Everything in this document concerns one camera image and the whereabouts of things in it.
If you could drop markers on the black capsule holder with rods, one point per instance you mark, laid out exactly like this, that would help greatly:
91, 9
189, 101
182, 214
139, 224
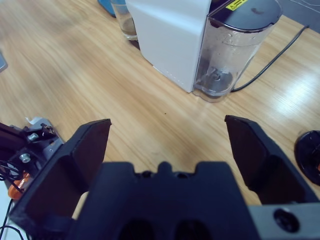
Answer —
308, 156

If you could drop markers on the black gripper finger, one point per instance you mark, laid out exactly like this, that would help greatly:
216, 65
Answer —
75, 162
257, 155

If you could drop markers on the teal plastic tray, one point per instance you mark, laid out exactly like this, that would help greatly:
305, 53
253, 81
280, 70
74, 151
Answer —
106, 6

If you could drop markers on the dark camera post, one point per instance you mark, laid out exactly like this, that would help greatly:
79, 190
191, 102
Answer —
10, 142

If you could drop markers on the white capsule coffee machine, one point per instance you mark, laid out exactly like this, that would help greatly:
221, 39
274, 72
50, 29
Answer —
170, 42

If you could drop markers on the clear water tank dark lid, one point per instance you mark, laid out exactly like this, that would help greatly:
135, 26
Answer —
232, 47

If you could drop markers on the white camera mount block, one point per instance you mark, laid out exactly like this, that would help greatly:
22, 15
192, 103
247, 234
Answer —
42, 142

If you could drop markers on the clear glass cup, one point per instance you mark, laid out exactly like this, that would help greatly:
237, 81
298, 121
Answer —
125, 22

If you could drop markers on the white paper tag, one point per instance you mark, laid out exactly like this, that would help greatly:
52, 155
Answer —
32, 120

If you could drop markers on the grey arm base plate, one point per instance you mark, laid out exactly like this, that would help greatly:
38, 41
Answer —
2, 63

